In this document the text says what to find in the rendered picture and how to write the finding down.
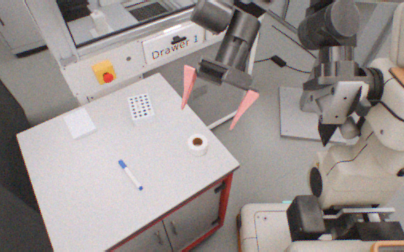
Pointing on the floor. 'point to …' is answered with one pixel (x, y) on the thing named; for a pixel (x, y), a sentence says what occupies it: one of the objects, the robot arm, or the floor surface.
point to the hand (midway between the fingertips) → (207, 115)
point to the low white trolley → (78, 168)
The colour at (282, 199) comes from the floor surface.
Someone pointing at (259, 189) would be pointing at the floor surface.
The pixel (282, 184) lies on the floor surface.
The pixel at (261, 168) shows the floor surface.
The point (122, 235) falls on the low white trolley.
